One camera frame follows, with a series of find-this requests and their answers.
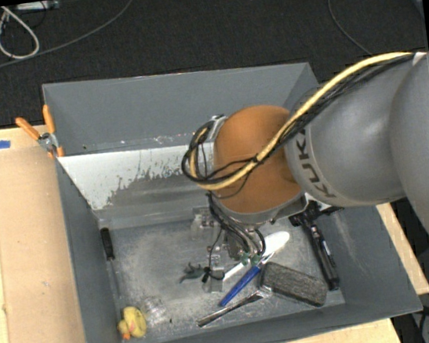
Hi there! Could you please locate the dark grey felt eraser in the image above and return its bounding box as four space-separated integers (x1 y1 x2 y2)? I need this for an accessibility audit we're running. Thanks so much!
255 254 332 316

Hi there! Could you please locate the dark green toy animal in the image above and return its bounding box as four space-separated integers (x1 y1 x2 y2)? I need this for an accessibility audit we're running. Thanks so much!
176 259 214 286

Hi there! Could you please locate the clear glass thing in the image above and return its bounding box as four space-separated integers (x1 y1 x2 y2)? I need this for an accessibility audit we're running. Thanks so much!
138 293 172 329

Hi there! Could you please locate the black handled screwdriver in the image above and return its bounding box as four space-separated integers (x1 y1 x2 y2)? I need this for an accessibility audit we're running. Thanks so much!
99 225 123 301

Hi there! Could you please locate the brown cardboard board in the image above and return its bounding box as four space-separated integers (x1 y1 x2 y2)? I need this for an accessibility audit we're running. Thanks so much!
0 140 89 343

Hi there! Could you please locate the black marker pen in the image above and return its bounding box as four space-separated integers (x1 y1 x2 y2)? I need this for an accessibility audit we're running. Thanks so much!
304 220 342 294

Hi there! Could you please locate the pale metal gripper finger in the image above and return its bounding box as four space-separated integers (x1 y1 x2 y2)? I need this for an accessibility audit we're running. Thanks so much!
196 245 230 295
187 204 219 243

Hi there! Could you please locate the grey metal bin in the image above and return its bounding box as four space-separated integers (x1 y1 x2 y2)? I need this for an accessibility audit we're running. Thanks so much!
40 35 428 343

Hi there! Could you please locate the white plastic spoon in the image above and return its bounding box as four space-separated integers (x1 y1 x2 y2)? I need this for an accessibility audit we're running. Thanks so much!
216 229 296 283

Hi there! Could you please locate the yellow rubber duck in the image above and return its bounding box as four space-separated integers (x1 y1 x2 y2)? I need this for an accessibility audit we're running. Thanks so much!
114 304 150 342

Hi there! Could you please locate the blue pen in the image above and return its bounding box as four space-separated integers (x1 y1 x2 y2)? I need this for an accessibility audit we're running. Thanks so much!
214 262 274 308

